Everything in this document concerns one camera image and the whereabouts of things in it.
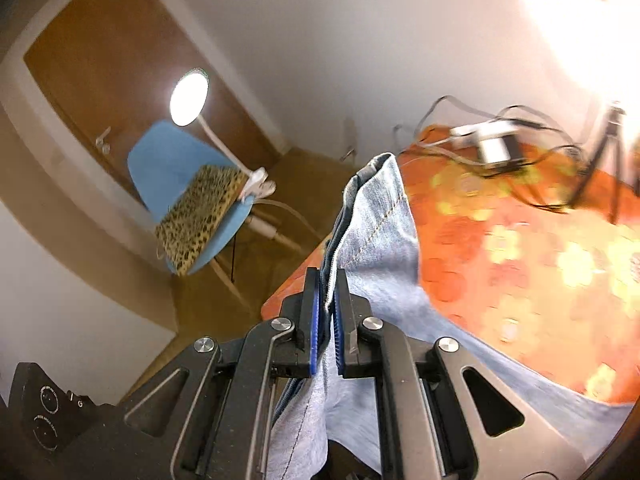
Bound grey cable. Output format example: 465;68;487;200
394;122;453;153

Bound leopard print cushion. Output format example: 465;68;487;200
153;165;249;277

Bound blue chair with wooden legs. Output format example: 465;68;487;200
126;119;302;312

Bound thin black cable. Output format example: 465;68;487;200
415;94;592;213

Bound black tripod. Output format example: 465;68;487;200
581;101;632;227

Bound white lamp cable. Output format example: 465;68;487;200
257;199;325;242

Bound white clip lamp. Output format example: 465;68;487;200
168;67;277;202

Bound blue denim pants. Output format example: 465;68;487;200
264;152;627;480

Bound white box device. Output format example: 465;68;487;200
449;122;525;167

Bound brown wooden door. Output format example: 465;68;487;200
22;0;290;197

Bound orange floral tablecloth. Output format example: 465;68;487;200
260;124;640;407

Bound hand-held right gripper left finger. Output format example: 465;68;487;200
50;267;322;480

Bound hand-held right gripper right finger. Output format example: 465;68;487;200
333;268;587;480

